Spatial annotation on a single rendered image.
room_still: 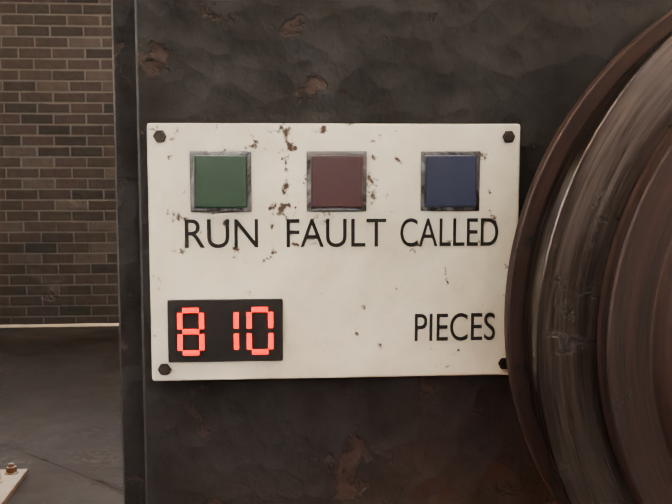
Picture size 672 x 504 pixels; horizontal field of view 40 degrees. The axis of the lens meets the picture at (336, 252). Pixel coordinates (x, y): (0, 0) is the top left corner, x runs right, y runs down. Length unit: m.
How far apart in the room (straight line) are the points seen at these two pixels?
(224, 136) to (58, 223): 6.16
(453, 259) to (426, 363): 0.08
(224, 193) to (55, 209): 6.16
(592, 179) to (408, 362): 0.21
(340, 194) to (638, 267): 0.21
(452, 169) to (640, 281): 0.17
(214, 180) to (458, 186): 0.17
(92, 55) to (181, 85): 6.09
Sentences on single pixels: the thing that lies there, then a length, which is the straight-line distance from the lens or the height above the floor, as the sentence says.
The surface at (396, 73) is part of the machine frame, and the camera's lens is 0.67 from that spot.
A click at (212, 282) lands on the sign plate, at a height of 1.13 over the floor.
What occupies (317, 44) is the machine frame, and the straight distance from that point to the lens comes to 0.67.
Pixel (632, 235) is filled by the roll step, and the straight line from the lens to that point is 0.53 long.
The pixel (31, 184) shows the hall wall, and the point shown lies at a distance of 6.81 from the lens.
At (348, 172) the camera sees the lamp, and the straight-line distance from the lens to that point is 0.64.
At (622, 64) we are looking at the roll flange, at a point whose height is 1.27.
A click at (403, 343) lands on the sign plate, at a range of 0.66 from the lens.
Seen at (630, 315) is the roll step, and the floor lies 1.13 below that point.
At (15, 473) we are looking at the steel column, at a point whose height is 0.03.
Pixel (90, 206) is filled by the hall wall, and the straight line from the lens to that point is 6.73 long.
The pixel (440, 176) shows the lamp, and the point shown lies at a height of 1.20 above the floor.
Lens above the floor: 1.22
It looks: 6 degrees down
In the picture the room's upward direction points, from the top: straight up
